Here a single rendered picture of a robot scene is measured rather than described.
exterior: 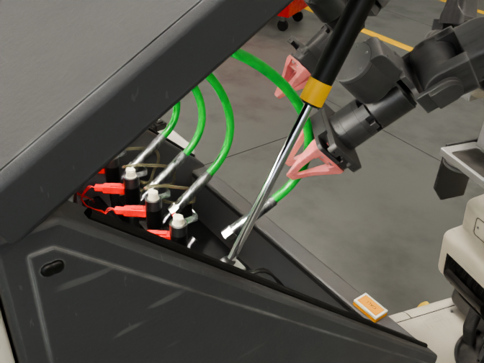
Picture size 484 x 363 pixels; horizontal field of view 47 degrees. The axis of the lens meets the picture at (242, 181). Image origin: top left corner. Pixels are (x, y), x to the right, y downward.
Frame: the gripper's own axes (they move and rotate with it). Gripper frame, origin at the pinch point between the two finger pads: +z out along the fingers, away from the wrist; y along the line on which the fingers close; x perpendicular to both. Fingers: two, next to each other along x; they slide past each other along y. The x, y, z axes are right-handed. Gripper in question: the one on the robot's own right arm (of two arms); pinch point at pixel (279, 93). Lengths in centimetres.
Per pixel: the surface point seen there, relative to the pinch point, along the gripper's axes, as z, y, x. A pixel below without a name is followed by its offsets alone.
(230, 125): 9.7, 8.7, 7.9
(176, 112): 16.4, 9.3, -7.2
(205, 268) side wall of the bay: 13, 36, 56
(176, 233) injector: 26.7, 10.6, 20.2
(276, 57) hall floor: -19, -193, -293
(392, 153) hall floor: -21, -193, -136
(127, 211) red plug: 31.7, 13.5, 10.2
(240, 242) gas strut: 11, 31, 52
